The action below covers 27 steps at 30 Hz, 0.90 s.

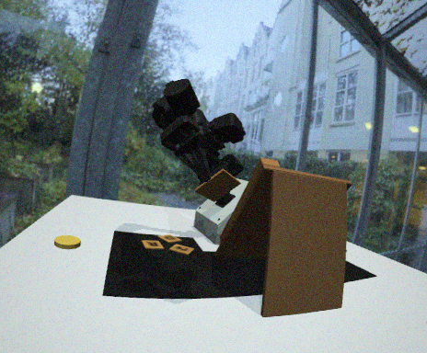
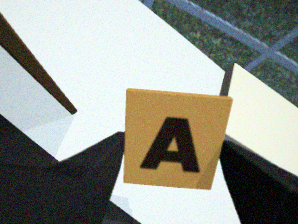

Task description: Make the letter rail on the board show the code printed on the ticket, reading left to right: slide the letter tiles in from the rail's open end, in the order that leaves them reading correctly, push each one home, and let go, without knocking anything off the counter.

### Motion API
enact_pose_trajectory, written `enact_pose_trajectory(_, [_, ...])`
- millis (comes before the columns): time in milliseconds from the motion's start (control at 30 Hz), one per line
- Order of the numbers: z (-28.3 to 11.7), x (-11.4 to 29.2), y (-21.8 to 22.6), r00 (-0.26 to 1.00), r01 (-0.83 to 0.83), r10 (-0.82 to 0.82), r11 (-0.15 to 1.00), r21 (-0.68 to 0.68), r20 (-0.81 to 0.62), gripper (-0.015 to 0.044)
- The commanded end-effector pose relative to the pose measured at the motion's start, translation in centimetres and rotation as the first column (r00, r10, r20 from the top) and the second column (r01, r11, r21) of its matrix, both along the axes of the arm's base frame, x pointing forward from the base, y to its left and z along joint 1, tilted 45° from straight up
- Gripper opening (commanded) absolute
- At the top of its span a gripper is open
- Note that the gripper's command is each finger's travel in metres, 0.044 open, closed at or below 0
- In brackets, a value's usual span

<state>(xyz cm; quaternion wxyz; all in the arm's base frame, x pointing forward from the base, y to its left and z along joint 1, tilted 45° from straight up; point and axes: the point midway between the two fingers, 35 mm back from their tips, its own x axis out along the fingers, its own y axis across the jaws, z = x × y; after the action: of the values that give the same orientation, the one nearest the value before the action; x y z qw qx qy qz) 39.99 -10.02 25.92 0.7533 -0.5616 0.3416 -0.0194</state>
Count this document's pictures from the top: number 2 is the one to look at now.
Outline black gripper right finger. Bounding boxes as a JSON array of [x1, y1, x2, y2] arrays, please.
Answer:
[[219, 140, 298, 224]]

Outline tan wooden board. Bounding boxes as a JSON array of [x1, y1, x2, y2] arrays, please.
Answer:
[[0, 12, 78, 115]]

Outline cream flat rectangular slab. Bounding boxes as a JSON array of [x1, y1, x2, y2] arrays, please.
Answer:
[[219, 63, 298, 176]]

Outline yellow letter tile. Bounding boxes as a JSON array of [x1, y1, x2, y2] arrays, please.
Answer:
[[123, 88, 234, 190]]

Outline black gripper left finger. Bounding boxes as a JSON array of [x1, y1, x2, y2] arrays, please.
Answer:
[[0, 131, 125, 224]]

